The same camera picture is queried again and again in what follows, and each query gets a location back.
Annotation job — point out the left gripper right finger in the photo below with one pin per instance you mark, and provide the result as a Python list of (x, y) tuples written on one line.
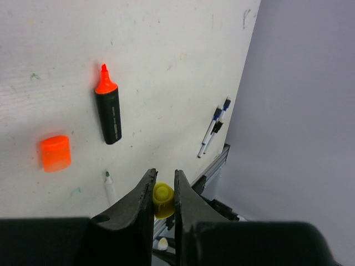
[(190, 208)]

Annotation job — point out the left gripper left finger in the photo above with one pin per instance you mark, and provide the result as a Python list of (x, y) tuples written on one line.
[(123, 234)]

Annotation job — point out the yellow pen cap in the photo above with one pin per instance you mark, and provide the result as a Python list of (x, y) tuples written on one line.
[(163, 201)]

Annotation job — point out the green marker pen body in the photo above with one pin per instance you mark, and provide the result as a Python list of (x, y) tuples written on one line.
[(110, 188)]

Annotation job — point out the orange highlighter cap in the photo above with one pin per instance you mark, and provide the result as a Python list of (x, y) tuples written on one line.
[(55, 153)]

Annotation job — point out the black orange highlighter body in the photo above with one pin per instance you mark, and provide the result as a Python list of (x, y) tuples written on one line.
[(108, 104)]

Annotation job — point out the yellow marker pen body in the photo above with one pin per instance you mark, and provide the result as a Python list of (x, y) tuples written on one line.
[(160, 241)]

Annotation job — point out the black capped pen right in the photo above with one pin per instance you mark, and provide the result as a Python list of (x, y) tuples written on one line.
[(209, 142)]

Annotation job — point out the dark blue capped pen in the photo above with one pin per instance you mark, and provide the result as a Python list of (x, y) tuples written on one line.
[(209, 130)]

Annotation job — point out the blue capped pen right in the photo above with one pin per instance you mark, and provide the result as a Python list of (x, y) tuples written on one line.
[(219, 120)]

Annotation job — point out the aluminium mounting rail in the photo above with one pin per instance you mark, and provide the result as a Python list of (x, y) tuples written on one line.
[(205, 186)]

